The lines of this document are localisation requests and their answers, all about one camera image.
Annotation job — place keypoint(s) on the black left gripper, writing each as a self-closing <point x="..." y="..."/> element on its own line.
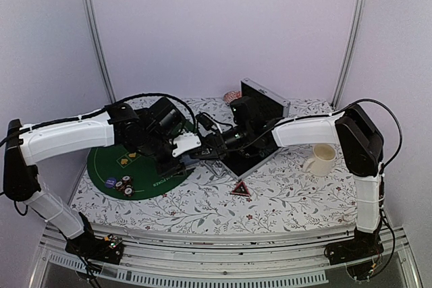
<point x="169" y="170"/>

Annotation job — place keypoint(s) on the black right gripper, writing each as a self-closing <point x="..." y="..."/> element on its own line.
<point x="217" y="139"/>

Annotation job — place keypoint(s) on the blue playing card deck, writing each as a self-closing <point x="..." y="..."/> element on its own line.
<point x="188" y="161"/>

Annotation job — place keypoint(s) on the green and red chip stack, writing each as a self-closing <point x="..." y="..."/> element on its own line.
<point x="125" y="186"/>

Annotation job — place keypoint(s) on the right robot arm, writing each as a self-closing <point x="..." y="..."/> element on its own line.
<point x="362" y="149"/>

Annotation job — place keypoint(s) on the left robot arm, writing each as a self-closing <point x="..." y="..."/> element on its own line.
<point x="157" y="131"/>

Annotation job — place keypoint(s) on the aluminium poker chip case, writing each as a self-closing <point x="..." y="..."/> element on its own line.
<point x="249" y="144"/>

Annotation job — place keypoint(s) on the green round poker mat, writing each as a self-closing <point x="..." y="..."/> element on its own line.
<point x="116" y="161"/>

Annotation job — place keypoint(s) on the black red triangle token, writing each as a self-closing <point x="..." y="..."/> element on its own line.
<point x="240" y="190"/>

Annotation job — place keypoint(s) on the patterned ceramic bowl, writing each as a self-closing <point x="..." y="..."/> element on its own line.
<point x="231" y="95"/>

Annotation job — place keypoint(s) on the white ribbed mug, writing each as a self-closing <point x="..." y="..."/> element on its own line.
<point x="321" y="161"/>

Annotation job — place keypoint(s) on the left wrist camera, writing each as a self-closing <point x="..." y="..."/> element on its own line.
<point x="184" y="143"/>

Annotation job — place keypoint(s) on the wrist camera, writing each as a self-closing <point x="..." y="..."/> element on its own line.
<point x="184" y="143"/>
<point x="208" y="122"/>

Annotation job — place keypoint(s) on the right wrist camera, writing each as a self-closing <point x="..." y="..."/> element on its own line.
<point x="208" y="122"/>

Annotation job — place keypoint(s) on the aluminium front rail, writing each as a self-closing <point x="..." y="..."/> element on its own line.
<point x="291" y="259"/>

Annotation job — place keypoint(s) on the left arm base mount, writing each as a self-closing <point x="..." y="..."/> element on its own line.
<point x="108" y="249"/>

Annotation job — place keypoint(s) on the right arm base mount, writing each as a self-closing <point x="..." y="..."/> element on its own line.
<point x="354" y="251"/>

